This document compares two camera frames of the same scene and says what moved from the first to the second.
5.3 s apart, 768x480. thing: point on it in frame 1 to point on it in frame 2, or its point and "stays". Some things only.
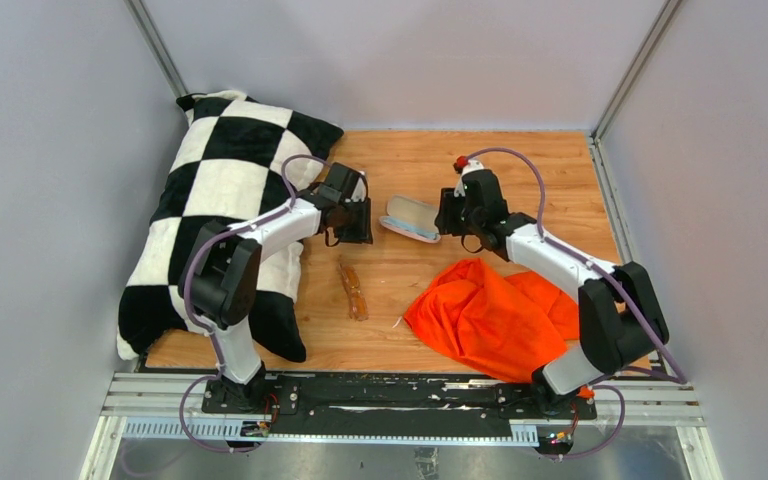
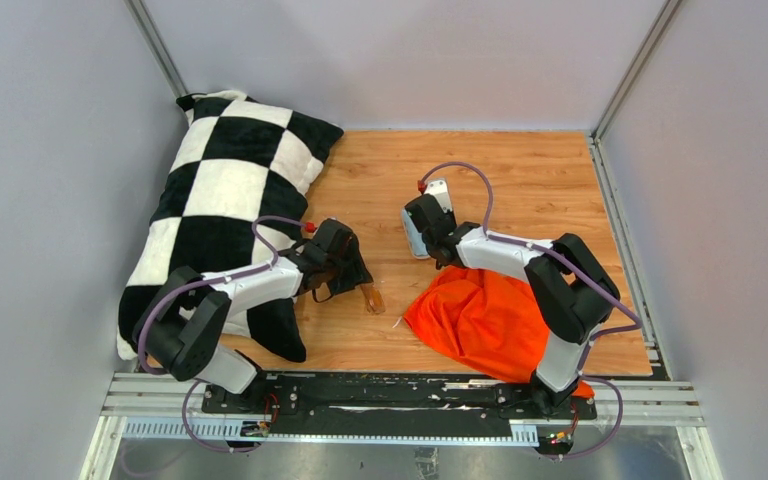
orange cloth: x=509 y=326 stays
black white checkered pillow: x=233 y=163 stays
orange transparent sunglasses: x=358 y=305 to x=372 y=298
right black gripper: x=444 y=219 to x=451 y=214
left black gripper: x=362 y=232 to x=356 y=274
